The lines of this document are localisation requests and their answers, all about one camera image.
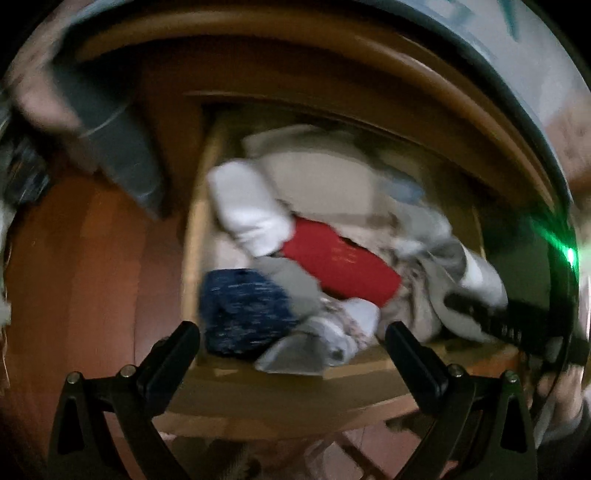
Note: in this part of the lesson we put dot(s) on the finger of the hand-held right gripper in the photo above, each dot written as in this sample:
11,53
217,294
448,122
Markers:
489,318

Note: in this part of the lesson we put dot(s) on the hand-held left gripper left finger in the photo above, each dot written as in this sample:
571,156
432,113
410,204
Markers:
178,353

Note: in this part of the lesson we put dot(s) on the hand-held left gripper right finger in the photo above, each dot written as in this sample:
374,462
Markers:
408,353

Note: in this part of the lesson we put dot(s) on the grey and white cloth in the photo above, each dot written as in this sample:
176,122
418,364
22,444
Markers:
429,272

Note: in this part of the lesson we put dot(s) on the light wooden drawer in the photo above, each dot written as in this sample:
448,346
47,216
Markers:
277,397

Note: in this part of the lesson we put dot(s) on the red embroidered underwear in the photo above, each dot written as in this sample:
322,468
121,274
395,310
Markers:
341,263

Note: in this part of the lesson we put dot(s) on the cream knitted underwear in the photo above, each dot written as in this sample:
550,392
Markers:
314,170

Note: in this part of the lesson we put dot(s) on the person's right forearm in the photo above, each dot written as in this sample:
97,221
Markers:
565,434

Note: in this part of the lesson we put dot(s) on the person's right hand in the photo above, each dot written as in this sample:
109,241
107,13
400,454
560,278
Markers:
563,392

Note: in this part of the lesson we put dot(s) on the white floral cloth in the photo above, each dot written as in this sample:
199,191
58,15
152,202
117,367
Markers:
360,318

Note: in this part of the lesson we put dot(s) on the navy speckled cloth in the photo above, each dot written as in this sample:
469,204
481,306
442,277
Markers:
240,314

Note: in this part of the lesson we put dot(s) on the light grey sock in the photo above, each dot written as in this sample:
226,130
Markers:
300,350

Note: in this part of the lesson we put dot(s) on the grey folded cloth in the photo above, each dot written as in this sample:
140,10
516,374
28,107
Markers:
295,281

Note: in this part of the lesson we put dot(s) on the light blue plaid cloth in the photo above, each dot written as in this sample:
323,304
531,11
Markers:
401,184

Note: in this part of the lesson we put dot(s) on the white rolled cloth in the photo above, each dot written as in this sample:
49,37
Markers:
244,203

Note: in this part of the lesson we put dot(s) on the white shoe box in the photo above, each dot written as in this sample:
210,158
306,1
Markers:
461,27

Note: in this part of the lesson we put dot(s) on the brown wooden nightstand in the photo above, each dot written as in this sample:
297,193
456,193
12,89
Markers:
323,69

